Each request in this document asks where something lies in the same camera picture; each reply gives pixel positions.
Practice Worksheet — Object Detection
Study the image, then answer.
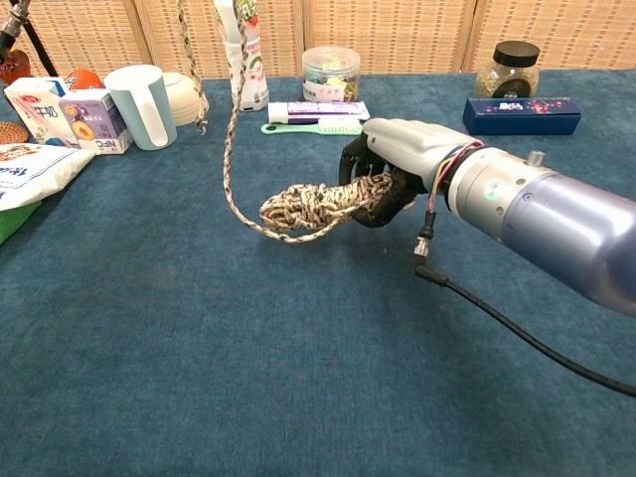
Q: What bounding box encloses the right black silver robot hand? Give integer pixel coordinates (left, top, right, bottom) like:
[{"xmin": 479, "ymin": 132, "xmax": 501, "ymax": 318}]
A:
[{"xmin": 339, "ymin": 117, "xmax": 486, "ymax": 229}]

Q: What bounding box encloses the braided white brown rope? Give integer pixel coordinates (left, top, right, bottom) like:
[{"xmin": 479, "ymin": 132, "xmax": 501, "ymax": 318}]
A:
[{"xmin": 176, "ymin": 0, "xmax": 394, "ymax": 244}]

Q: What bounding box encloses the blue rectangular box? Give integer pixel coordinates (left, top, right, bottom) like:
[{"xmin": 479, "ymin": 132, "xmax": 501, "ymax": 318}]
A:
[{"xmin": 462, "ymin": 96, "xmax": 582, "ymax": 137}]

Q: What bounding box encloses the white purple toothpaste tube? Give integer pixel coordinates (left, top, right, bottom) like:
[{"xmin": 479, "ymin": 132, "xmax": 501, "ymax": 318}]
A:
[{"xmin": 266, "ymin": 100, "xmax": 372, "ymax": 125}]

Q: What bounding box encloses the clear plastic jar of clips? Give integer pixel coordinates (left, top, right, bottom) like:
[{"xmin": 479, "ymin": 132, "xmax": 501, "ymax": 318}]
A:
[{"xmin": 301, "ymin": 46, "xmax": 362, "ymax": 103}]

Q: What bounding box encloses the glass jar with black lid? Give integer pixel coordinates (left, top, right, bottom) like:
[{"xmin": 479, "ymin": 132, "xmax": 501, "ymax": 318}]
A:
[{"xmin": 474, "ymin": 40, "xmax": 542, "ymax": 99}]

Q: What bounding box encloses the mint green hairbrush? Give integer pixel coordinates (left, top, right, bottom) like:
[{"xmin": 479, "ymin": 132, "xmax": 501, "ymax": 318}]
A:
[{"xmin": 260, "ymin": 117, "xmax": 367, "ymax": 137}]

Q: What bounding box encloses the woven bamboo folding screen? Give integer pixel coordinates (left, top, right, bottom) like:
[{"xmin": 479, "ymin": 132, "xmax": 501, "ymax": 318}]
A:
[{"xmin": 0, "ymin": 0, "xmax": 636, "ymax": 80}]

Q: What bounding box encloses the yellow-capped white drink bottle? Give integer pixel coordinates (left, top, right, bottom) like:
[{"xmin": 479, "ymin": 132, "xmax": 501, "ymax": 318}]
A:
[{"xmin": 213, "ymin": 0, "xmax": 270, "ymax": 113}]

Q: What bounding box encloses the beige ceramic bowl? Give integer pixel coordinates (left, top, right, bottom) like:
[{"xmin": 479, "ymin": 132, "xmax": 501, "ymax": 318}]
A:
[{"xmin": 161, "ymin": 72, "xmax": 210, "ymax": 128}]

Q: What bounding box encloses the blue table cloth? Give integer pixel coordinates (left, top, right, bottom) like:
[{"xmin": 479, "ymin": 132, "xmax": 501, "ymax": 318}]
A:
[{"xmin": 0, "ymin": 69, "xmax": 636, "ymax": 477}]

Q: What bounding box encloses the white light-blue plastic cup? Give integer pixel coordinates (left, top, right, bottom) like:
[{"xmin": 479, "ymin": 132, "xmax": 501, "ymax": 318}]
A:
[{"xmin": 102, "ymin": 64, "xmax": 178, "ymax": 152}]

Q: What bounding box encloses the purple juice carton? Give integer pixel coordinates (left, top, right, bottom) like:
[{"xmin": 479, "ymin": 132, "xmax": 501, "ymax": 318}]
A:
[{"xmin": 58, "ymin": 87, "xmax": 134, "ymax": 156}]

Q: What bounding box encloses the orange soda can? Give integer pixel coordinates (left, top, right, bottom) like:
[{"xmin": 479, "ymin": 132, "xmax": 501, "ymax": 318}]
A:
[{"xmin": 64, "ymin": 68, "xmax": 106, "ymax": 93}]

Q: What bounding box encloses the white red milk carton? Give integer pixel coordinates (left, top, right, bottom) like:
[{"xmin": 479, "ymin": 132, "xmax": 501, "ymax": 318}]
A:
[{"xmin": 3, "ymin": 77, "xmax": 80, "ymax": 149}]

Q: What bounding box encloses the white sugar bag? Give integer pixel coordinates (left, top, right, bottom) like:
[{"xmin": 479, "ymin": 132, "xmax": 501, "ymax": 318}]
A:
[{"xmin": 0, "ymin": 142, "xmax": 96, "ymax": 213}]

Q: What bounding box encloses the black tripod stand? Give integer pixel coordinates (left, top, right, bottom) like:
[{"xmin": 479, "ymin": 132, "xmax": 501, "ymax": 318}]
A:
[{"xmin": 22, "ymin": 19, "xmax": 60, "ymax": 79}]

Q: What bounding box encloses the round woven rattan coaster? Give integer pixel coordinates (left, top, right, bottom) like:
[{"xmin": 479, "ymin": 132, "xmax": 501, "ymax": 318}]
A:
[{"xmin": 0, "ymin": 121, "xmax": 32, "ymax": 146}]

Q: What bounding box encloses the brown sauce bottle yellow cap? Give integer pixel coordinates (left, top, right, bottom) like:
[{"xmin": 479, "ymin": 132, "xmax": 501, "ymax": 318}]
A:
[{"xmin": 0, "ymin": 48, "xmax": 34, "ymax": 85}]

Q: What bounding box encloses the green cloth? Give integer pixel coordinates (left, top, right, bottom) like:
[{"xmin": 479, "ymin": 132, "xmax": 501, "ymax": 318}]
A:
[{"xmin": 0, "ymin": 200, "xmax": 44, "ymax": 247}]

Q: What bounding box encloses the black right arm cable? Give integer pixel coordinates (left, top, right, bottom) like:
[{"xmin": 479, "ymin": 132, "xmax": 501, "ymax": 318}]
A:
[{"xmin": 412, "ymin": 196, "xmax": 636, "ymax": 398}]

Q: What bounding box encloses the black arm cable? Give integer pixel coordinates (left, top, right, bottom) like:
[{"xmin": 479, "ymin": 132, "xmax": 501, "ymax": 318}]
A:
[
  {"xmin": 0, "ymin": 0, "xmax": 31, "ymax": 56},
  {"xmin": 412, "ymin": 196, "xmax": 636, "ymax": 398}
]

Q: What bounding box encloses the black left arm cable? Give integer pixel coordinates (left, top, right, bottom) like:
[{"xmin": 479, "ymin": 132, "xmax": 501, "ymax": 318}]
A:
[{"xmin": 0, "ymin": 0, "xmax": 31, "ymax": 56}]

